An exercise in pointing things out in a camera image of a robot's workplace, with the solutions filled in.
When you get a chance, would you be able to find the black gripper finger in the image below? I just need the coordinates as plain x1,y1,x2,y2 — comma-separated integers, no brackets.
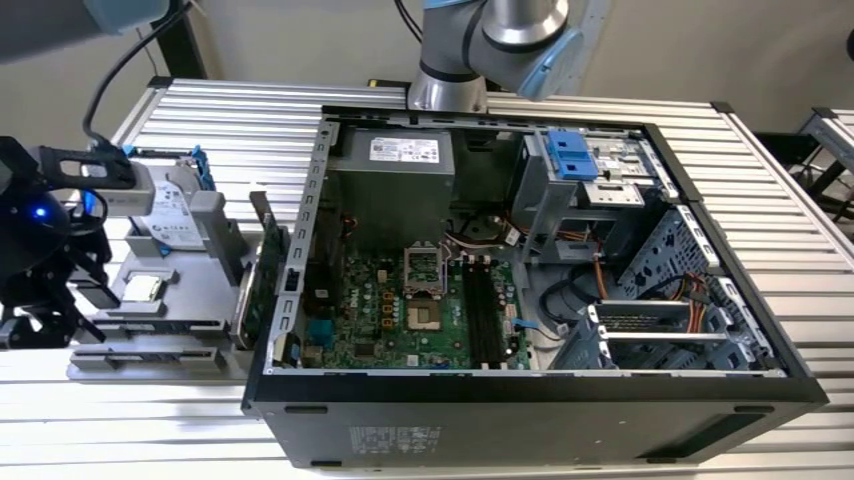
64,245,124,310
0,284,106,352

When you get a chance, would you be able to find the RAM stick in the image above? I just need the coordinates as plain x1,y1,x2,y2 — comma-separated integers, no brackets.
77,351,216,365
98,317,223,332

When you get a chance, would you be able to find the black RAM slot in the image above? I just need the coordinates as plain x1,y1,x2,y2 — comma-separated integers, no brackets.
471,258,492,369
477,258,499,369
463,258,484,369

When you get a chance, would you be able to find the silver CPU chip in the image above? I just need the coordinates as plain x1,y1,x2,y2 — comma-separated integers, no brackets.
121,274,165,303

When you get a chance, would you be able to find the grey plastic parts rack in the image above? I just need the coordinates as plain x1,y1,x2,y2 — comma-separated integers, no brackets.
65,189,295,384

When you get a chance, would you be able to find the hard disk in blue carrier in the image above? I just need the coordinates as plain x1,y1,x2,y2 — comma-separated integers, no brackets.
118,142,215,256

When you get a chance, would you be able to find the green graphics card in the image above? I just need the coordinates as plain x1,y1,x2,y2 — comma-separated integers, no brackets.
229,187,289,351

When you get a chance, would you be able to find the teal expansion slot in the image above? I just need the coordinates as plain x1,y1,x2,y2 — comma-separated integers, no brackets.
305,319,335,349

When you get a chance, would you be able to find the green motherboard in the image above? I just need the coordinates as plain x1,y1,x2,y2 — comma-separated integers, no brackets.
296,252,535,371

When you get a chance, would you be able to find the grey power supply unit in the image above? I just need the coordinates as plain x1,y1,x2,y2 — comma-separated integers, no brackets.
325,127,456,254

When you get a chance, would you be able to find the metal socket cover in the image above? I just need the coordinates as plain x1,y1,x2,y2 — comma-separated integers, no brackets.
403,241,447,297

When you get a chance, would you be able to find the CPU socket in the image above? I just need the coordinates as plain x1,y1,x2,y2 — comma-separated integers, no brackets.
404,295,447,334

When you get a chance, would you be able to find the small round internal speaker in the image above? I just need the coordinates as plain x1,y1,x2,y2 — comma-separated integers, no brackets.
459,212,512,244

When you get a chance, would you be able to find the black PC case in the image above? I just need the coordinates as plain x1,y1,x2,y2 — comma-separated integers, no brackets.
240,103,830,470

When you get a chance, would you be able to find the grey metal drive cage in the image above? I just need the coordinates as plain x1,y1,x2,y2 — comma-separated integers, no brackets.
513,127,675,264

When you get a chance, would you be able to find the blue plastic drive latch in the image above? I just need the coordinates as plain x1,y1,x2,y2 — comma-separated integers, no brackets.
544,130,598,181

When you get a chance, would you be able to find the silver metal drive plate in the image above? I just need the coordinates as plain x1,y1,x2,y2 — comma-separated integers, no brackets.
576,180,646,209

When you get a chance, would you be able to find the grey metal disk bay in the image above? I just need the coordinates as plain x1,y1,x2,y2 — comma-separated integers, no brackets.
551,298,779,374

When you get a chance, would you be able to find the neighbour metal slat table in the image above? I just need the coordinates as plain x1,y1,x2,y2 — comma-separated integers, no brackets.
790,107,854,221

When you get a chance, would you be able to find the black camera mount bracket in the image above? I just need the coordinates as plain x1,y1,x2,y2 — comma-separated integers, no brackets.
37,144,134,192

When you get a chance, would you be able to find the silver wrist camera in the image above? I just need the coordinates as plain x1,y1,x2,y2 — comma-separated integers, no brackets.
56,157,156,217

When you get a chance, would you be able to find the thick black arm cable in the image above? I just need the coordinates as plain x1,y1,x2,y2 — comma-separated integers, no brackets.
81,0,196,151

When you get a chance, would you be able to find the black upright post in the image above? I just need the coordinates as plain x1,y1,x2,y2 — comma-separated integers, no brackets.
152,0,208,81

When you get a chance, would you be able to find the mixed wire bundle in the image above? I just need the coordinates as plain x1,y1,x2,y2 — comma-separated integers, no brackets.
444,209,532,251

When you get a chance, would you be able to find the black looped cable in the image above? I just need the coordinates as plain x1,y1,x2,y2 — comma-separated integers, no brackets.
537,277,596,332

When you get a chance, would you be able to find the orange data wire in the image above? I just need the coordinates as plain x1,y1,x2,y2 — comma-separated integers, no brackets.
590,252,610,304

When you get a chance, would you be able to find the perforated metal cage wall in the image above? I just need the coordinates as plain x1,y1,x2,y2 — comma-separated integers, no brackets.
616,205,726,301

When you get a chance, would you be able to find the red yellow wire bundle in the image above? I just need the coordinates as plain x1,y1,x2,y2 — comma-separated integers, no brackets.
678,272,710,334

